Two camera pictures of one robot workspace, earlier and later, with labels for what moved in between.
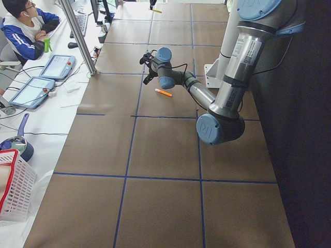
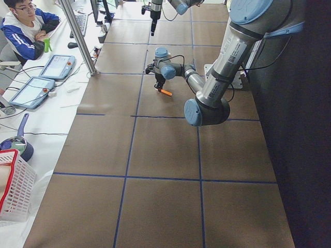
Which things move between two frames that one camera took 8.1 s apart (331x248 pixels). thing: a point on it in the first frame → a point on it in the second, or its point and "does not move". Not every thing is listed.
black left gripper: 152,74 → 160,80
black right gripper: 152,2 → 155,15
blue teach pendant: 59,66 does not move
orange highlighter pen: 163,92 does not move
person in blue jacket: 24,29 does not move
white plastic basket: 17,186 does not move
